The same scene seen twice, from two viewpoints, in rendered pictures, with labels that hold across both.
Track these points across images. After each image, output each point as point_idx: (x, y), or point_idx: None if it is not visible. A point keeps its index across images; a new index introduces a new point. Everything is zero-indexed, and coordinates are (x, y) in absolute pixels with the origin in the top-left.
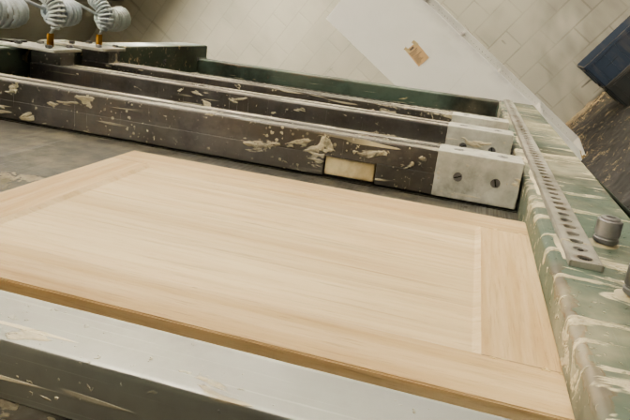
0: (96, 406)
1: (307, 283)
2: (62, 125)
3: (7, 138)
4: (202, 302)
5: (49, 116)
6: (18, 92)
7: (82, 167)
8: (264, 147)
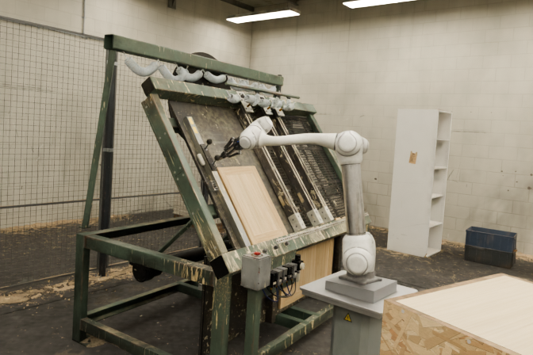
0: (225, 209)
1: (250, 214)
2: None
3: None
4: (239, 207)
5: None
6: None
7: (244, 166)
8: (274, 183)
